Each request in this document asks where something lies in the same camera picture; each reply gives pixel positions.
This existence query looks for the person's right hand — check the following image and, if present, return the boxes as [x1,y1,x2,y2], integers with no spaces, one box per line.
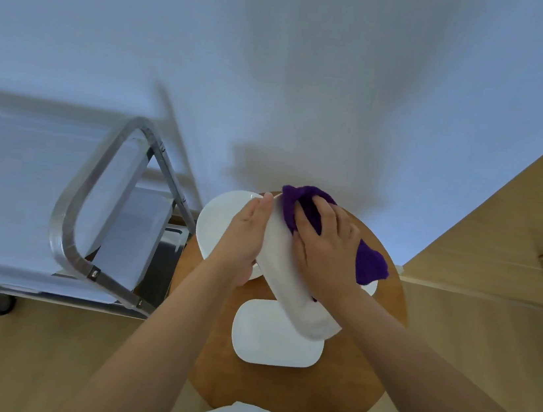
[282,193,372,305]

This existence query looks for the person's left hand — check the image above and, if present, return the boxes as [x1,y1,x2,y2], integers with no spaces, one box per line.
[204,186,276,291]

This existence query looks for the stack of white round plates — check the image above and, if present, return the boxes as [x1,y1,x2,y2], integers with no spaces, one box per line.
[190,184,274,283]

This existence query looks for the white oblong serving plate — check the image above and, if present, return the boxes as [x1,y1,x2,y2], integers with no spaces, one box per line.
[227,295,330,373]
[244,191,358,345]

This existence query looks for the purple cleaning cloth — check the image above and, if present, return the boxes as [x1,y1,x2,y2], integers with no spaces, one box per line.
[267,181,400,311]

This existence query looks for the steel three-tier cart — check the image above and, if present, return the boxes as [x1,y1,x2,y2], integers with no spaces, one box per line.
[0,98,212,341]

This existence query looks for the person's right forearm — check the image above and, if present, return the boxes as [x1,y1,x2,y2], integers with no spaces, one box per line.
[319,284,543,412]

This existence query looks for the person's left forearm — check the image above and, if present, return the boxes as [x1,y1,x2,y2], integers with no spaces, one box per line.
[50,242,244,412]

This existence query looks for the round wooden side table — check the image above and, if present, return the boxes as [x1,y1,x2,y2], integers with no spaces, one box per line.
[152,179,423,412]

